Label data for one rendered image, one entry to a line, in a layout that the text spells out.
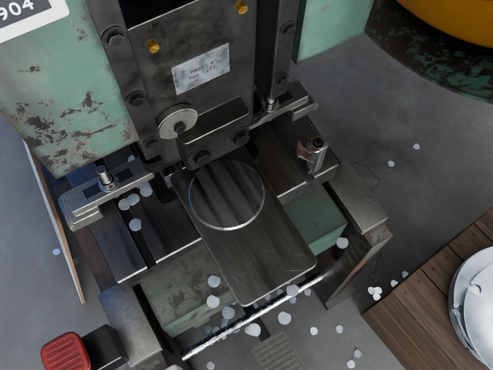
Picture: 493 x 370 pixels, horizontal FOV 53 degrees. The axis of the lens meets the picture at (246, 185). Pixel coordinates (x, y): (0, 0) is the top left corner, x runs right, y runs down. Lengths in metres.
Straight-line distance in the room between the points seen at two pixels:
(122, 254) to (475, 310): 0.79
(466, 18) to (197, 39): 0.35
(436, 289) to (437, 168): 0.63
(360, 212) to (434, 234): 0.77
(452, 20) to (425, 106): 1.22
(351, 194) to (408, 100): 0.98
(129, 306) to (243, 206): 0.28
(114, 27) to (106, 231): 0.53
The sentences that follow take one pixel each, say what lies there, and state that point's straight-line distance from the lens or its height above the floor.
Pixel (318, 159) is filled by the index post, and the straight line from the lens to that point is 0.88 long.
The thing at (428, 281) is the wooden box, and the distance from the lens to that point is 1.29.
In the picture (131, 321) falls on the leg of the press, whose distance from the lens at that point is 0.92.
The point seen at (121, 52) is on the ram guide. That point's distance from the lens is 0.46.
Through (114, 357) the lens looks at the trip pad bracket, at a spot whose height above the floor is 0.70.
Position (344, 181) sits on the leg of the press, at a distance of 1.00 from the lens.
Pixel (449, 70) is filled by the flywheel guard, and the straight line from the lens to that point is 0.75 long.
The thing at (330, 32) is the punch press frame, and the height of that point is 1.09.
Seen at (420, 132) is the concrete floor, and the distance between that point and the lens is 1.87.
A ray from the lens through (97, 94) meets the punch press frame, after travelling 0.47.
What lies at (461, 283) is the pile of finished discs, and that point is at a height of 0.39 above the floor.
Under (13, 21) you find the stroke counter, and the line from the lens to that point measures 0.33.
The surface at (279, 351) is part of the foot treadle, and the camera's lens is 1.38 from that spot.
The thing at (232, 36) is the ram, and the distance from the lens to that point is 0.57.
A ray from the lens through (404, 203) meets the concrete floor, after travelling 1.73.
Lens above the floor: 1.54
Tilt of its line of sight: 66 degrees down
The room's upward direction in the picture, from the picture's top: 1 degrees clockwise
